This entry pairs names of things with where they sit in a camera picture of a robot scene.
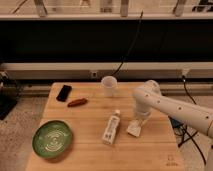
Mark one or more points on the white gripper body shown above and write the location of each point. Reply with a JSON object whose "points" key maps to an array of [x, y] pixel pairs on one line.
{"points": [[142, 116]]}

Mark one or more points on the white sponge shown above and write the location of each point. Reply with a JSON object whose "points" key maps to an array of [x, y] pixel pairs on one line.
{"points": [[135, 126]]}

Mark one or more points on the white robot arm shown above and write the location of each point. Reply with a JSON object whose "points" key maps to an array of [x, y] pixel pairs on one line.
{"points": [[148, 96]]}

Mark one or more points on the white plastic bottle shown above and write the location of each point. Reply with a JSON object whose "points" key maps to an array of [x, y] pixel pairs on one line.
{"points": [[111, 128]]}

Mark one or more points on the white plug adapter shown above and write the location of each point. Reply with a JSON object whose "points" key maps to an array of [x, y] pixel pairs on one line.
{"points": [[185, 72]]}

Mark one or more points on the brown sausage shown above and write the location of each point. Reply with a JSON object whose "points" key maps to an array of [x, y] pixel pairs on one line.
{"points": [[77, 102]]}

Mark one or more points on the green round plate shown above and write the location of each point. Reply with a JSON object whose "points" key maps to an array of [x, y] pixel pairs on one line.
{"points": [[52, 139]]}

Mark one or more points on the white wall outlet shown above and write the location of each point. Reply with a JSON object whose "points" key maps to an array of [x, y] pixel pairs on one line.
{"points": [[94, 74]]}

